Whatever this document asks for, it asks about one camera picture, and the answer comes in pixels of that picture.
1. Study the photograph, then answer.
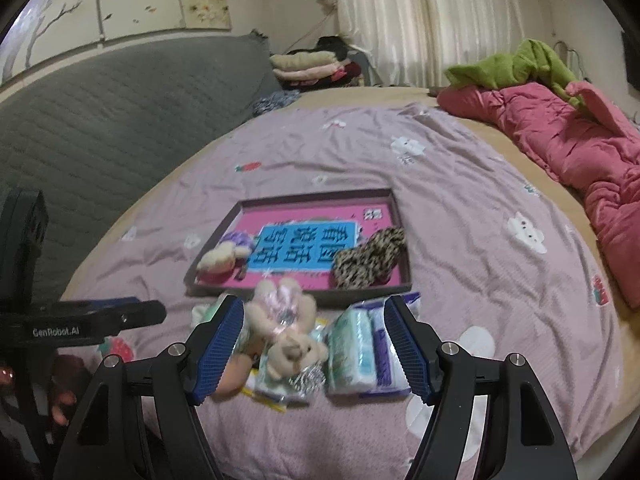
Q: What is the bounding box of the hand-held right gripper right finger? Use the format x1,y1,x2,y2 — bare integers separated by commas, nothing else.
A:
382,294,579,480

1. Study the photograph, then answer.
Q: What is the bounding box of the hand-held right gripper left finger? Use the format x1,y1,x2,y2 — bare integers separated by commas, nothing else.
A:
55,294,245,480

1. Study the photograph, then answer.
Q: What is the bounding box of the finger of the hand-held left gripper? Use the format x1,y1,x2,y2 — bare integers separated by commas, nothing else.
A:
59,297,145,312
100,300,167,336

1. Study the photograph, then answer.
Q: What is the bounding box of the orange makeup sponge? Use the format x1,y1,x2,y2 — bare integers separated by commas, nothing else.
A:
212,352,257,402

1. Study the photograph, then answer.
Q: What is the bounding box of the tan plush bear pink dress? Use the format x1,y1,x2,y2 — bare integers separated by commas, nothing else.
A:
243,276,331,399

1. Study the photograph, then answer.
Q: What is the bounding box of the leopard print scrunchie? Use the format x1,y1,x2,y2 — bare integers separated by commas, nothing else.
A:
332,226,407,290

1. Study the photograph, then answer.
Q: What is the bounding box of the dark cardboard tray pink base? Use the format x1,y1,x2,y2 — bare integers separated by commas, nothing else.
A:
184,188,412,307

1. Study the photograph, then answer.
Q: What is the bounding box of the person's left hand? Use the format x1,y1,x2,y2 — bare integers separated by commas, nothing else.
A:
47,355,93,428

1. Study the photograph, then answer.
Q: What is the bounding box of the blue white tissue pack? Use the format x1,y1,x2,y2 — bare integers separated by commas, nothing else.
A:
350,291,427,400

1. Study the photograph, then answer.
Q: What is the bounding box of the yellow wet wipe packet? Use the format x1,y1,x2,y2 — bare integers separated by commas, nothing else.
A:
243,374,292,414

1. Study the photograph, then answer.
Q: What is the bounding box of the cream plush bunny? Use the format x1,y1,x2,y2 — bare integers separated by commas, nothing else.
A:
196,230,256,284

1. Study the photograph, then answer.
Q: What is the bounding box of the grey quilted headboard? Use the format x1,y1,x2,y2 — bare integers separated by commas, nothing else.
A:
0,30,282,312

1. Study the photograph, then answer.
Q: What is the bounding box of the blue patterned cloth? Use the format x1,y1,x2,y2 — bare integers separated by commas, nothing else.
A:
252,90,302,119

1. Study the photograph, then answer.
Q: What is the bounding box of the pink quilt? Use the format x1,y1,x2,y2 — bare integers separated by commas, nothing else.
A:
437,81,640,309

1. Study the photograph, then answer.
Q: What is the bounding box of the dark red garment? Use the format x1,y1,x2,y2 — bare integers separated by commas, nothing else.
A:
340,59,372,87

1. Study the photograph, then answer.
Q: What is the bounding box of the pink folded garment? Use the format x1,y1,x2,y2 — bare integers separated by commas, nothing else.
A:
275,62,347,84

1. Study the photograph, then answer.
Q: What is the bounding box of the cream folded garment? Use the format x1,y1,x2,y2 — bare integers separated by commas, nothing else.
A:
270,50,337,72

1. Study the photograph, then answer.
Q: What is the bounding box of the green blanket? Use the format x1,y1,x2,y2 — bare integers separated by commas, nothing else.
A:
444,38,594,109

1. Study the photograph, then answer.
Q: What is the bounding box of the black garment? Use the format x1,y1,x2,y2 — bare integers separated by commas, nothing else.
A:
317,36,354,62

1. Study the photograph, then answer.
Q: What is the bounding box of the white curtain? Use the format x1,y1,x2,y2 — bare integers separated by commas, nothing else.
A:
310,0,532,92

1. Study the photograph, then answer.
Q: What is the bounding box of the black television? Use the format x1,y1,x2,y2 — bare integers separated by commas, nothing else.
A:
620,30,640,92

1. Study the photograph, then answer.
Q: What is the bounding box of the painted tree wall panel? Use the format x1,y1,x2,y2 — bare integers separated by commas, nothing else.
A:
0,0,234,87

